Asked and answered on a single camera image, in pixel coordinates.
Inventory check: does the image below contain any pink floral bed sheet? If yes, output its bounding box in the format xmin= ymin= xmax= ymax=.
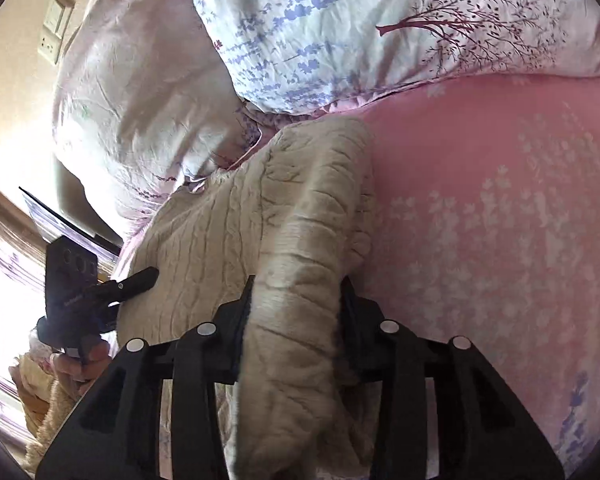
xmin=115 ymin=72 xmax=600 ymax=480

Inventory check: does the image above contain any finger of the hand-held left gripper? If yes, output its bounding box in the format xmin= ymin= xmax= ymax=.
xmin=99 ymin=267 xmax=160 ymax=306

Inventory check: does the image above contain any white wall socket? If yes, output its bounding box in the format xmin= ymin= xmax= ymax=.
xmin=36 ymin=30 xmax=64 ymax=64

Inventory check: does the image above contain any person's left hand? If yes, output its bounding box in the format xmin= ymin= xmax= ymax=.
xmin=50 ymin=332 xmax=115 ymax=385

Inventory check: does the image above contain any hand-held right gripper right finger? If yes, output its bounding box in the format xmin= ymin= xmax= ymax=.
xmin=337 ymin=276 xmax=566 ymax=480

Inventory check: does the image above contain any pink floral pillow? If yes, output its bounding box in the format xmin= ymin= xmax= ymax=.
xmin=50 ymin=0 xmax=253 ymax=241

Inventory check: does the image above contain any person's left forearm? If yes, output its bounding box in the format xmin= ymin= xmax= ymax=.
xmin=7 ymin=355 xmax=81 ymax=476

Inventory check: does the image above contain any white floral tree print pillow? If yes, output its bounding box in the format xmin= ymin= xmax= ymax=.
xmin=165 ymin=0 xmax=600 ymax=116

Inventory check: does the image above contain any beige cable knit sweater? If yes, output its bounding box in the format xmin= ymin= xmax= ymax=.
xmin=117 ymin=116 xmax=381 ymax=480

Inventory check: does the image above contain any white wall switch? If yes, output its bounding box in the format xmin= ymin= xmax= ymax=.
xmin=44 ymin=0 xmax=76 ymax=30

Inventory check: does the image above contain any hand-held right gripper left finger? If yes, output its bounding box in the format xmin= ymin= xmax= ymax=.
xmin=35 ymin=275 xmax=256 ymax=480

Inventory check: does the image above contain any black flat screen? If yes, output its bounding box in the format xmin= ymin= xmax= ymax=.
xmin=19 ymin=186 xmax=123 ymax=261

